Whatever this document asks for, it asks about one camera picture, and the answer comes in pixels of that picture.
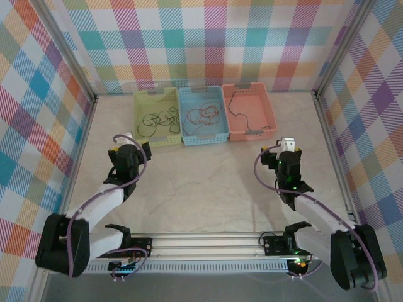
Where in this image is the black thin cable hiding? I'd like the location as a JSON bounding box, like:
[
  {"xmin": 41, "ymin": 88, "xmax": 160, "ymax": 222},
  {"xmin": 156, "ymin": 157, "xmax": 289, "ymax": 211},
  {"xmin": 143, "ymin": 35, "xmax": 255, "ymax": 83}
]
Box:
[{"xmin": 137, "ymin": 106, "xmax": 181, "ymax": 138}]

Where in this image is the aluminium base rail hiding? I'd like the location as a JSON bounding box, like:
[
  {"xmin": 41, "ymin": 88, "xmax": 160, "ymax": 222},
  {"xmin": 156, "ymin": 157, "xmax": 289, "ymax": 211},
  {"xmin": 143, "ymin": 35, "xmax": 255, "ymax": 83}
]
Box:
[{"xmin": 37, "ymin": 231, "xmax": 380, "ymax": 262}]

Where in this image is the aluminium side rail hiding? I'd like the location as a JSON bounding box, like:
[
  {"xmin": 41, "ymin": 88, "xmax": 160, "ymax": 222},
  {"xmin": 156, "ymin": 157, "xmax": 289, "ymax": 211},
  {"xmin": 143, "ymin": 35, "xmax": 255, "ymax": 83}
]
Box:
[
  {"xmin": 313, "ymin": 91, "xmax": 361, "ymax": 232},
  {"xmin": 52, "ymin": 94, "xmax": 99, "ymax": 237}
]

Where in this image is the pink plastic basket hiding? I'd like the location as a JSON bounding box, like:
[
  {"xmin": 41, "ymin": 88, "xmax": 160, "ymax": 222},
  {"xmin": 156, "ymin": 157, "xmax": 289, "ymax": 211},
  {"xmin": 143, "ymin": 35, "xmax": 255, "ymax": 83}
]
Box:
[{"xmin": 221, "ymin": 82, "xmax": 278, "ymax": 142}]

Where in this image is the green plastic basket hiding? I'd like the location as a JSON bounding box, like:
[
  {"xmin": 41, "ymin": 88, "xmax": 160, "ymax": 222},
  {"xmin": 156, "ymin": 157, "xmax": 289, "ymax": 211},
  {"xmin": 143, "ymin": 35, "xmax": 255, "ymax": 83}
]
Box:
[{"xmin": 132, "ymin": 87, "xmax": 184, "ymax": 150}]

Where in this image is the blue plastic basket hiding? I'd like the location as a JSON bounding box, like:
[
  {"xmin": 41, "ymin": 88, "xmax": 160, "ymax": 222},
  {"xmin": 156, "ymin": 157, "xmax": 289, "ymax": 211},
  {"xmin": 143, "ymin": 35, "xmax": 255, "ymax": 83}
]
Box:
[{"xmin": 178, "ymin": 85, "xmax": 231, "ymax": 148}]

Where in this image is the slotted grey cable duct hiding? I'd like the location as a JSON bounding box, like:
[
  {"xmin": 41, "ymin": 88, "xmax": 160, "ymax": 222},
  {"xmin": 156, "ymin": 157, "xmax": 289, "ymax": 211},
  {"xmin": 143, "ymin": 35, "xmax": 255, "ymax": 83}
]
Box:
[{"xmin": 50, "ymin": 262, "xmax": 292, "ymax": 275}]

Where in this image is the green cable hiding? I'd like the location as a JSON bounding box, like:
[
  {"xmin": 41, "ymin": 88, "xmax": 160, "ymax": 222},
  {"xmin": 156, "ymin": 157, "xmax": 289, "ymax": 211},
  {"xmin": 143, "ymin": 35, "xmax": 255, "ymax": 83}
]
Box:
[{"xmin": 227, "ymin": 90, "xmax": 272, "ymax": 132}]

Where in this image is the aluminium frame post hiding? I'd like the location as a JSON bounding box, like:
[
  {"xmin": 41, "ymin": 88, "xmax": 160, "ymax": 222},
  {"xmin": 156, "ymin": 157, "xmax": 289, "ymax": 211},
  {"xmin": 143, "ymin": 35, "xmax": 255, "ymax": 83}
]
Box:
[
  {"xmin": 314, "ymin": 0, "xmax": 377, "ymax": 98},
  {"xmin": 30, "ymin": 0, "xmax": 99, "ymax": 103}
]

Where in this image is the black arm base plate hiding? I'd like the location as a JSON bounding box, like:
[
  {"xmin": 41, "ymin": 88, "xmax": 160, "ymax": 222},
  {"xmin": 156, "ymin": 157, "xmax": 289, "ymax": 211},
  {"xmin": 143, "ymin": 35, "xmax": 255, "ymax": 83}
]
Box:
[
  {"xmin": 262, "ymin": 233, "xmax": 322, "ymax": 257},
  {"xmin": 130, "ymin": 237, "xmax": 154, "ymax": 257}
]

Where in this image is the red thin cable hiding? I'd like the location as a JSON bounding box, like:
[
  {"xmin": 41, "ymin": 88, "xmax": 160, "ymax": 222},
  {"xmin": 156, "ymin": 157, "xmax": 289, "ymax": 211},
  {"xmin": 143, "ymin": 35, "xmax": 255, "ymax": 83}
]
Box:
[{"xmin": 183, "ymin": 108, "xmax": 221, "ymax": 137}]

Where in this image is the orange thin cable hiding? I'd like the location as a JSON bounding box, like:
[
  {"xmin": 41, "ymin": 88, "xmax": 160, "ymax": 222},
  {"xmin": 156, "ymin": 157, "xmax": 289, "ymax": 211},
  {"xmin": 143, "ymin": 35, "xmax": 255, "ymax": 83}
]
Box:
[{"xmin": 188, "ymin": 102, "xmax": 222, "ymax": 126}]

